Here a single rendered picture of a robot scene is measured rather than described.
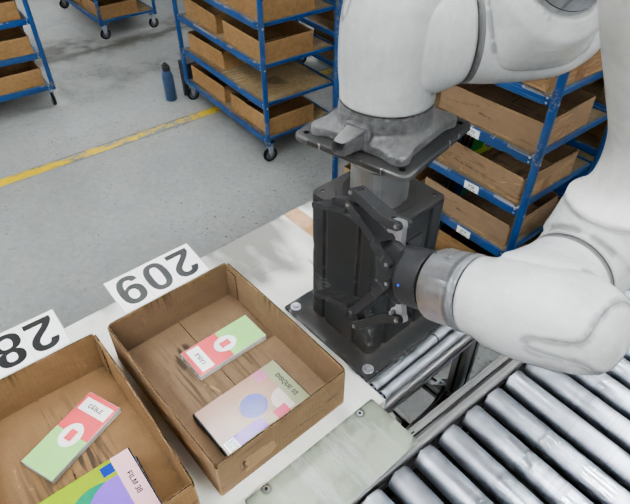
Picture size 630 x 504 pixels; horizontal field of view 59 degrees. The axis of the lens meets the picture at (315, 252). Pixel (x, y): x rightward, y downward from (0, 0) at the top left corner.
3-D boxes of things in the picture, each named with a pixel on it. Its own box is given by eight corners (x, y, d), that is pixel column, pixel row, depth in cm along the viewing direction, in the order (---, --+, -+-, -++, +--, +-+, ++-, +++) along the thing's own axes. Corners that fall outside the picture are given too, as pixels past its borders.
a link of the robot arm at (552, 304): (454, 358, 62) (520, 302, 69) (595, 417, 50) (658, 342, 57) (441, 274, 57) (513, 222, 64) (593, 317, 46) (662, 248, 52)
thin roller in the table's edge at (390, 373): (458, 311, 124) (369, 381, 110) (465, 316, 123) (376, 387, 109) (457, 317, 125) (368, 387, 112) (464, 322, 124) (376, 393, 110)
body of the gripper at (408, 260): (455, 307, 70) (399, 289, 77) (456, 242, 68) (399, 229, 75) (414, 324, 66) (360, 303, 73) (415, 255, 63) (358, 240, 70)
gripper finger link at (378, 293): (406, 269, 73) (411, 278, 72) (362, 304, 81) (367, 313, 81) (384, 276, 70) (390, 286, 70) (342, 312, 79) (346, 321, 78)
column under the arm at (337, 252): (284, 309, 125) (278, 187, 103) (367, 257, 137) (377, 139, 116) (367, 382, 110) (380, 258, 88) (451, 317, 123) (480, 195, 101)
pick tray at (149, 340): (231, 292, 129) (226, 260, 122) (346, 401, 107) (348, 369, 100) (116, 357, 115) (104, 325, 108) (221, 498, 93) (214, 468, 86)
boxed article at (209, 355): (266, 340, 117) (266, 334, 116) (201, 382, 110) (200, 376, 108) (245, 319, 122) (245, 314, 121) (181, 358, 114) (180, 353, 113)
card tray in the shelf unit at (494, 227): (421, 196, 226) (424, 176, 219) (470, 170, 240) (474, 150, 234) (504, 248, 202) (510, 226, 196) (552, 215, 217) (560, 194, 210)
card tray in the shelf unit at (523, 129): (437, 106, 199) (442, 79, 192) (490, 82, 213) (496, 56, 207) (536, 153, 176) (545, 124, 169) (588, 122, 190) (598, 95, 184)
